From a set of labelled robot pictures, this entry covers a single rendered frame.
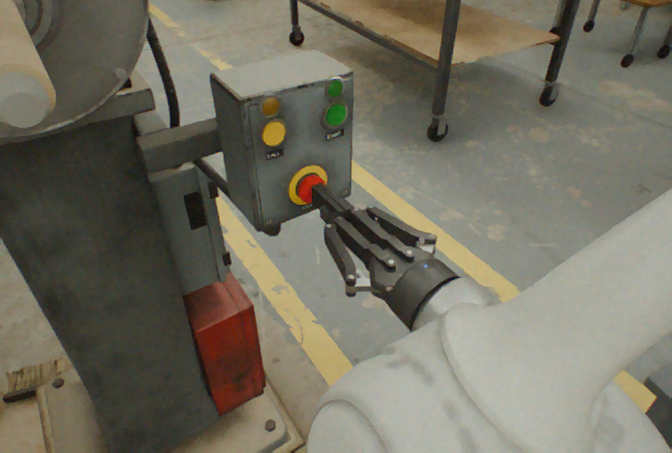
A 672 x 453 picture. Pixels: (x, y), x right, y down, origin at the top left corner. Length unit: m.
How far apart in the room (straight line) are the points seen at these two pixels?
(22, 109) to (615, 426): 0.41
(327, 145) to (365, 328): 1.15
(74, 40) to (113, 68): 0.04
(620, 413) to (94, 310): 0.73
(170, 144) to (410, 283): 0.36
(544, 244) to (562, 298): 1.92
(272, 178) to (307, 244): 1.40
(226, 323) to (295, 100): 0.53
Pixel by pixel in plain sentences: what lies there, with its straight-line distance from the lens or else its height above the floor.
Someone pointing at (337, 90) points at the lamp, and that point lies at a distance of 0.61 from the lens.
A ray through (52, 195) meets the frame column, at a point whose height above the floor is 0.97.
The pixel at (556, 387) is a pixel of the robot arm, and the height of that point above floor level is 1.14.
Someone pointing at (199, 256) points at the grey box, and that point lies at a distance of 0.92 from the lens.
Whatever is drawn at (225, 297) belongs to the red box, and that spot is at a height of 0.62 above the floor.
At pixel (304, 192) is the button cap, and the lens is 0.63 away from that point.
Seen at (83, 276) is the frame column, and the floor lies 0.82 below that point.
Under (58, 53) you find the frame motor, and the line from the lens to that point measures 0.51.
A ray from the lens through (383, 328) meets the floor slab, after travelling 1.72.
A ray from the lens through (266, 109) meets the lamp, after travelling 0.57.
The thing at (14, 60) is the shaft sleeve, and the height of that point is 1.27.
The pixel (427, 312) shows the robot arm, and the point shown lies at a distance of 0.46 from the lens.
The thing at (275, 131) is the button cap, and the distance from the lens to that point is 0.58.
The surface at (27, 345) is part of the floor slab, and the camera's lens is 1.97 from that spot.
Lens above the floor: 1.35
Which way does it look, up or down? 37 degrees down
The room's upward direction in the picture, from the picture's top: straight up
